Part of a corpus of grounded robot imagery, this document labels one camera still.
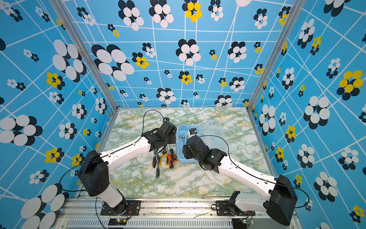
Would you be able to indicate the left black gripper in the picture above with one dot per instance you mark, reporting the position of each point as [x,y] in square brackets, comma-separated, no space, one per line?
[173,136]

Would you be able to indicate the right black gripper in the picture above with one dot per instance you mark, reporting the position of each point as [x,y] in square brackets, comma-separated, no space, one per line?
[187,152]

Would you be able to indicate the yellow-handled pliers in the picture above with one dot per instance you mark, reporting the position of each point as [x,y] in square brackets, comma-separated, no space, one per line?
[164,157]

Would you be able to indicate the chrome ratchet wrench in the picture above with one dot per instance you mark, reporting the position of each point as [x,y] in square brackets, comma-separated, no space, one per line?
[158,168]

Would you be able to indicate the small orange screwdriver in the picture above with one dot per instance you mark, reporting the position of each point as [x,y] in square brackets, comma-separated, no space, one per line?
[155,162]

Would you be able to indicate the orange black screwdriver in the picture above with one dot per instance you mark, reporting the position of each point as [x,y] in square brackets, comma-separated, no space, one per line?
[171,158]

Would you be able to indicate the red-handled ratchet wrench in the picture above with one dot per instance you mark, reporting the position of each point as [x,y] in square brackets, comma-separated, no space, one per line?
[184,138]

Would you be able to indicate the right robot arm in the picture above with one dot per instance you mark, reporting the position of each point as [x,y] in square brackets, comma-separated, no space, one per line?
[277,197]

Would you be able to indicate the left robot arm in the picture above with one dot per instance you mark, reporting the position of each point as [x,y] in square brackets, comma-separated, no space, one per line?
[95,170]

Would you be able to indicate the right green circuit board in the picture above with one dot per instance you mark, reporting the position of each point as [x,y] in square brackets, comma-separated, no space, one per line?
[241,223]

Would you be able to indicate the green circuit board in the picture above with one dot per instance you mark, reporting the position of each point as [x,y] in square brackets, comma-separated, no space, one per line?
[117,222]
[241,223]

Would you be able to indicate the left green circuit board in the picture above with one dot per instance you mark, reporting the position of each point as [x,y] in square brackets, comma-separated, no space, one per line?
[117,222]

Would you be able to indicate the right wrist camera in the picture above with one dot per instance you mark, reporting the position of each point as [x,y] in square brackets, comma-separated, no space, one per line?
[193,132]

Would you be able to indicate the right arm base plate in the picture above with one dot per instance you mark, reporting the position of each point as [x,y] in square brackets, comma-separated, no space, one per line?
[223,208]

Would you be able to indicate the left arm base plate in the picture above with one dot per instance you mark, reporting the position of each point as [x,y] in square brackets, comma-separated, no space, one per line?
[125,208]

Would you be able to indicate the aluminium front rail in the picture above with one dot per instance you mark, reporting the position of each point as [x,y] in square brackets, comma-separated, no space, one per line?
[157,213]

